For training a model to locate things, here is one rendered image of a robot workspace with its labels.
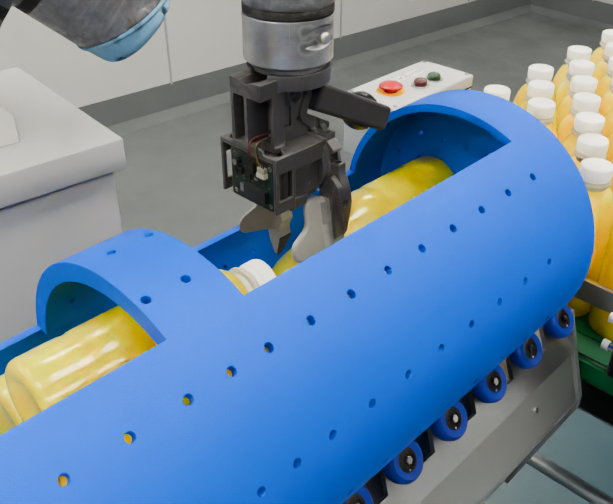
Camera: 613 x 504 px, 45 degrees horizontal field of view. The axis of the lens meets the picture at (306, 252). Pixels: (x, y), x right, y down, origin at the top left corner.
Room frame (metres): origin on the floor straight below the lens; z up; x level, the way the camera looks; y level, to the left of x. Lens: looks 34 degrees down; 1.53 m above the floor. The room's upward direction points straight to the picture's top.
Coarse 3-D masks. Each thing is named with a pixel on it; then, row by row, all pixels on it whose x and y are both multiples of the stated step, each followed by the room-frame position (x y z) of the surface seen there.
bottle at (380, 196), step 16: (416, 160) 0.76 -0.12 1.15; (432, 160) 0.75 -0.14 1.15; (384, 176) 0.72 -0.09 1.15; (400, 176) 0.72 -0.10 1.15; (416, 176) 0.72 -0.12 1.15; (432, 176) 0.73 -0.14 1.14; (448, 176) 0.74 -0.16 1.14; (352, 192) 0.69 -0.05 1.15; (368, 192) 0.68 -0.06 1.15; (384, 192) 0.68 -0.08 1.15; (400, 192) 0.69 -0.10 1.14; (416, 192) 0.70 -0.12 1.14; (352, 208) 0.65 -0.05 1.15; (368, 208) 0.65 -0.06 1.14; (384, 208) 0.66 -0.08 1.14; (352, 224) 0.64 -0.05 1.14
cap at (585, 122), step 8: (584, 112) 0.97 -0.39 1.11; (592, 112) 0.97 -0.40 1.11; (576, 120) 0.96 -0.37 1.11; (584, 120) 0.95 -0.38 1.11; (592, 120) 0.95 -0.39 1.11; (600, 120) 0.95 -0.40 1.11; (576, 128) 0.95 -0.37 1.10; (584, 128) 0.94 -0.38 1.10; (592, 128) 0.94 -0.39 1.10; (600, 128) 0.94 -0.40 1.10
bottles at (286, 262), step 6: (288, 252) 0.67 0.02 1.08; (282, 258) 0.66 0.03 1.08; (288, 258) 0.66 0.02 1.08; (276, 264) 0.66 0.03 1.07; (282, 264) 0.65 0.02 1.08; (288, 264) 0.65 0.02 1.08; (294, 264) 0.65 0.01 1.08; (276, 270) 0.65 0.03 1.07; (282, 270) 0.64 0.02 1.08; (276, 276) 0.64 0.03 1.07
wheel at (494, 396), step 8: (496, 368) 0.60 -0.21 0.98; (488, 376) 0.59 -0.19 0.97; (496, 376) 0.60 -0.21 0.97; (504, 376) 0.60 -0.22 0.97; (480, 384) 0.58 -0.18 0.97; (488, 384) 0.58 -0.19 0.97; (496, 384) 0.59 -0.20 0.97; (504, 384) 0.59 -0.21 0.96; (480, 392) 0.58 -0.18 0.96; (488, 392) 0.58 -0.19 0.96; (496, 392) 0.58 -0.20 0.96; (504, 392) 0.59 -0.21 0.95; (480, 400) 0.58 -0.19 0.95; (488, 400) 0.57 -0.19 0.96; (496, 400) 0.58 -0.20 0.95
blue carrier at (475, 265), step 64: (448, 128) 0.76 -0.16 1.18; (512, 128) 0.67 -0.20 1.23; (448, 192) 0.56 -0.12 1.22; (512, 192) 0.59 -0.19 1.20; (576, 192) 0.64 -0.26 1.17; (128, 256) 0.43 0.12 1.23; (192, 256) 0.43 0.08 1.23; (256, 256) 0.67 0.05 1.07; (320, 256) 0.46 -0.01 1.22; (384, 256) 0.48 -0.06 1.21; (448, 256) 0.50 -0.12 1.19; (512, 256) 0.54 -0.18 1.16; (576, 256) 0.61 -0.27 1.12; (64, 320) 0.50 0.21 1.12; (192, 320) 0.38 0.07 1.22; (256, 320) 0.39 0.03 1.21; (320, 320) 0.41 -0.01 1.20; (384, 320) 0.43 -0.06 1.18; (448, 320) 0.47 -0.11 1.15; (512, 320) 0.52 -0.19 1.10; (128, 384) 0.33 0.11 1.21; (192, 384) 0.34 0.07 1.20; (256, 384) 0.35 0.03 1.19; (320, 384) 0.38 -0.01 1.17; (384, 384) 0.40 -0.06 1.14; (448, 384) 0.45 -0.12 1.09; (0, 448) 0.27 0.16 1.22; (64, 448) 0.28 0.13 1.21; (128, 448) 0.29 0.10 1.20; (192, 448) 0.31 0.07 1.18; (256, 448) 0.33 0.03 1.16; (320, 448) 0.35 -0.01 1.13; (384, 448) 0.40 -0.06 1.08
